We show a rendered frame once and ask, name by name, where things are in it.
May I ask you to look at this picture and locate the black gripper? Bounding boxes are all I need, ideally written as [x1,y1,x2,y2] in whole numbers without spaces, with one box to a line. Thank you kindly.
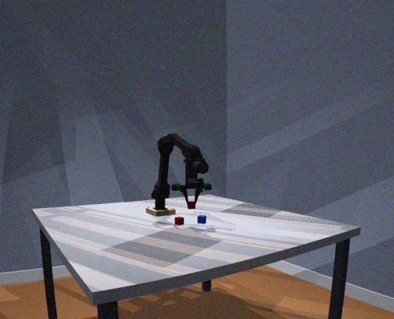
[171,172,212,205]

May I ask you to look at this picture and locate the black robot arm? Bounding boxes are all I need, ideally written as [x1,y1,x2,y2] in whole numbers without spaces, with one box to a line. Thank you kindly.
[151,133,209,210]

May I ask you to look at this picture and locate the blue cube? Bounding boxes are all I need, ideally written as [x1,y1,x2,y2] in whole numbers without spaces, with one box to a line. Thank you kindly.
[197,215,206,224]

